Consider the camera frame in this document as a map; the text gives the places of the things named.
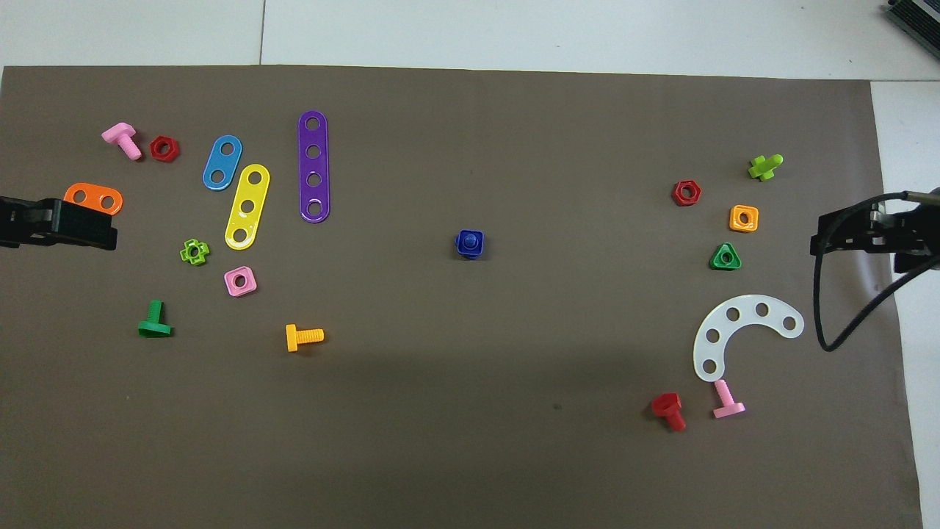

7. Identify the white curved five-hole plate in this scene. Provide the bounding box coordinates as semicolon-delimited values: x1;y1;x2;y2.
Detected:
693;295;806;384

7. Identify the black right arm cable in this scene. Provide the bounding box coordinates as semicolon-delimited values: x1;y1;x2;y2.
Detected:
811;191;940;352

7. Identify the brown table mat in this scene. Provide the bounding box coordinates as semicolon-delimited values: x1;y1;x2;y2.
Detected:
0;65;925;529

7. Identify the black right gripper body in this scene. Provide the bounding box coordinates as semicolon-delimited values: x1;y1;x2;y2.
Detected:
870;200;940;276

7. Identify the green plastic screw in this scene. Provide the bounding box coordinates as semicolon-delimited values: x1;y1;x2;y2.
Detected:
137;300;173;339

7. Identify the blue two-hole plate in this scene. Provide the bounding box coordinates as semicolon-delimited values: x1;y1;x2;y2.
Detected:
202;134;243;191

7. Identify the orange plastic screw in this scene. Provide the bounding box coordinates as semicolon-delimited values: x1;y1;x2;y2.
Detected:
285;323;325;353

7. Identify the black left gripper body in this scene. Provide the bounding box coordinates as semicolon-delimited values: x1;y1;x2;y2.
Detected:
0;197;65;248

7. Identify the orange heart-shaped plate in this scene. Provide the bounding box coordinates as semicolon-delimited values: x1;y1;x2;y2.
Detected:
63;183;124;216

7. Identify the pink square nut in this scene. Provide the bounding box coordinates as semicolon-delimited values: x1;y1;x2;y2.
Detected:
224;266;258;298

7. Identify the lime green cross-head screw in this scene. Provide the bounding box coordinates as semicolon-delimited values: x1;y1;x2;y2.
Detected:
748;154;784;182

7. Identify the pink plastic screw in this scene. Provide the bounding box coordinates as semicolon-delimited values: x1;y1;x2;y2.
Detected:
712;379;747;420
101;122;143;161

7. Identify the red plastic screw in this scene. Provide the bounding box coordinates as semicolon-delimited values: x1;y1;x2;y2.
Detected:
651;392;687;433

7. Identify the yellow three-hole plate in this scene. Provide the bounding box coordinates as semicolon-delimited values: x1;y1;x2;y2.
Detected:
224;164;271;251

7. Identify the purple four-hole plate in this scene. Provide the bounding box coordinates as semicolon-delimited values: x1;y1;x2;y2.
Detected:
297;110;330;223

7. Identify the grey ribbed device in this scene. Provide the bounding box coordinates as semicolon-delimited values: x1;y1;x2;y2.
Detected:
883;0;940;61

